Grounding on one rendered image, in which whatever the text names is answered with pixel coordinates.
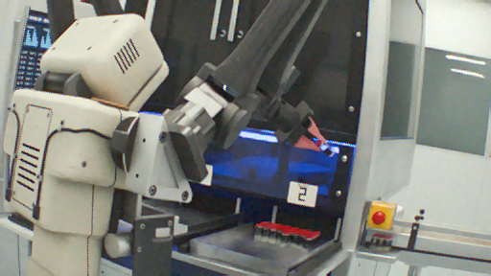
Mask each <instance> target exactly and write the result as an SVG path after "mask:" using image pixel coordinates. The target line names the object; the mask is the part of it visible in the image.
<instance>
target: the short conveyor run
mask: <svg viewBox="0 0 491 276"><path fill-rule="evenodd" d="M419 213H420V216H419V215H417V216H415V218H407V217H404V218H402V217H399V216H395V218H394V223H393V226H392V227H391V228H390V229H389V230H385V229H384V230H381V229H378V228H374V229H373V228H370V227H368V228H367V230H366V232H365V238H364V240H363V244H362V246H365V245H370V242H371V240H372V239H373V238H372V235H374V233H377V234H380V235H381V234H385V235H386V236H388V235H391V236H392V244H391V248H390V249H396V250H402V252H401V256H400V257H399V259H398V260H397V261H398V262H401V261H402V262H405V263H406V262H408V263H411V264H412V263H414V264H420V265H429V266H435V267H444V268H449V269H450V268H451V269H456V270H461V271H462V270H464V271H469V272H470V271H471V272H477V273H483V274H484V273H485V274H490V275H491V230H486V229H484V230H483V229H478V228H472V227H466V226H460V225H453V224H447V223H441V222H433V221H427V220H424V217H423V214H424V213H425V209H421V210H420V211H419Z"/></svg>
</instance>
